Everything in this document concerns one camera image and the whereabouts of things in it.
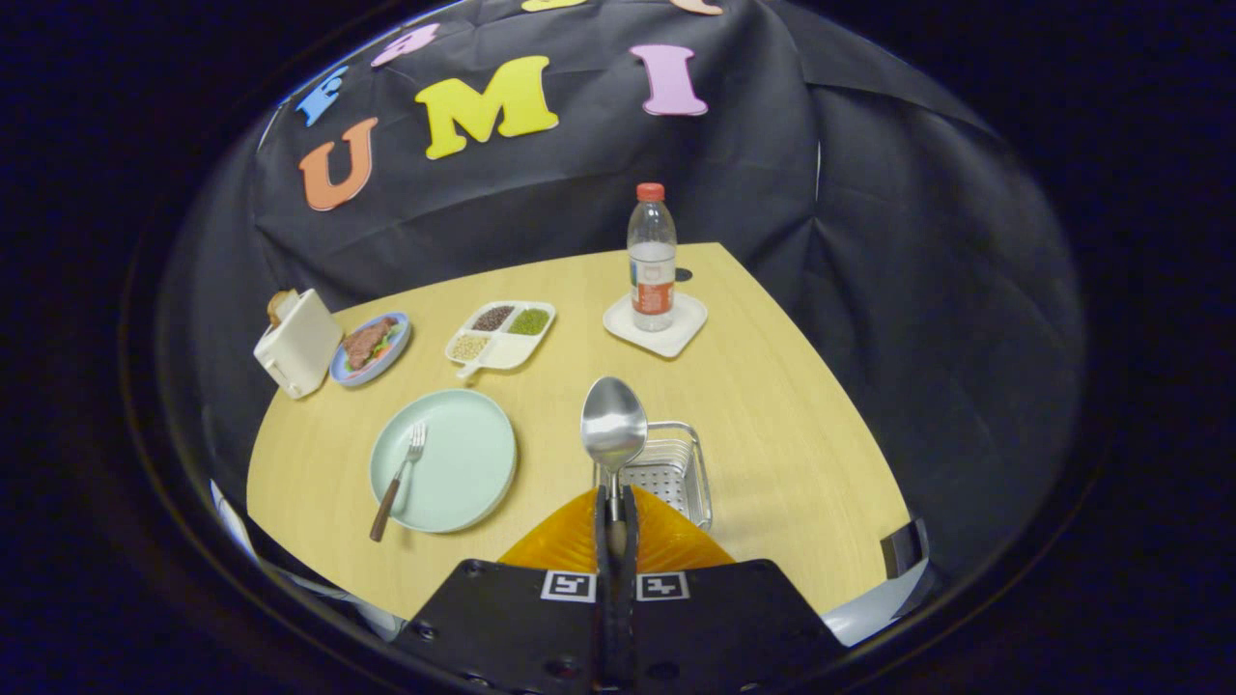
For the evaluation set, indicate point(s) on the yellow soybeans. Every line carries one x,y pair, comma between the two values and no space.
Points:
469,347

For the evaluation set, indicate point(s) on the white square coaster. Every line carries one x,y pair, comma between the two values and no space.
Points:
681,333

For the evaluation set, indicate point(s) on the light green plate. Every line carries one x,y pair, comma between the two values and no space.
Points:
463,463

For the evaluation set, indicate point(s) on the green and orange vegetables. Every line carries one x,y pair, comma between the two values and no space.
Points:
389,338

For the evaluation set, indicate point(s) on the brown bread slice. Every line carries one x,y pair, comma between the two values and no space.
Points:
281,305

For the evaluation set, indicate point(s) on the white rice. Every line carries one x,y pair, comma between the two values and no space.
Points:
507,353

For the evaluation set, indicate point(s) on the white divided dish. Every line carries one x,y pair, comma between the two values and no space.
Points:
500,336

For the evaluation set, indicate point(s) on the brown steak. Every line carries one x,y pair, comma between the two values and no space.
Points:
365,343

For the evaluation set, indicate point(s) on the clear bottle with red cap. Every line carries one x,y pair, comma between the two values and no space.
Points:
652,261

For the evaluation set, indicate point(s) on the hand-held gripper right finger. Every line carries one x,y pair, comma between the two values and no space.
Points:
630,618

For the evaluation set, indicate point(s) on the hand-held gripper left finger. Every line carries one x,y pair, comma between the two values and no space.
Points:
603,618

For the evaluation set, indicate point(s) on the dark brown beans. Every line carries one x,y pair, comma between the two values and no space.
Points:
492,318

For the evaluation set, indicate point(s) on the black backdrop cloth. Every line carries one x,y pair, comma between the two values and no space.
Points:
772,174

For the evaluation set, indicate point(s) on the green mung beans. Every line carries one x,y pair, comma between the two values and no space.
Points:
529,321

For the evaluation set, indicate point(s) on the blue plate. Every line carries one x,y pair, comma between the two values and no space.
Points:
386,362

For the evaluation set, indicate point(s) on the white toaster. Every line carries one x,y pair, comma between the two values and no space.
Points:
299,347

